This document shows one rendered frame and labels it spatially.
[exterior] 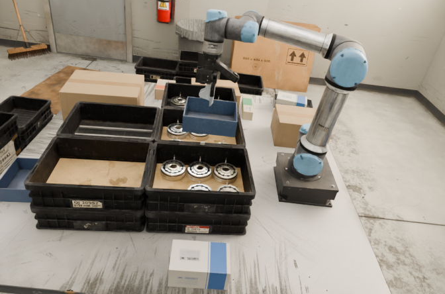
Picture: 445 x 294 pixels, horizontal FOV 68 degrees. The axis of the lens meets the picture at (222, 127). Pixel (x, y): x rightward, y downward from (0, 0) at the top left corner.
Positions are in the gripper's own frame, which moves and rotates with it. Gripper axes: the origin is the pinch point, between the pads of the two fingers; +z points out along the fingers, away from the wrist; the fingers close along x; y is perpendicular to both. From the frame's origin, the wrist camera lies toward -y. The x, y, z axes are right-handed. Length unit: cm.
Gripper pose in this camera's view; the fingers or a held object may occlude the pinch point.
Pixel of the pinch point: (211, 102)
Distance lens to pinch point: 134.1
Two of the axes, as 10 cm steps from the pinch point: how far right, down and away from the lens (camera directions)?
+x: -0.5, 4.0, -9.1
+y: -9.9, -1.3, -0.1
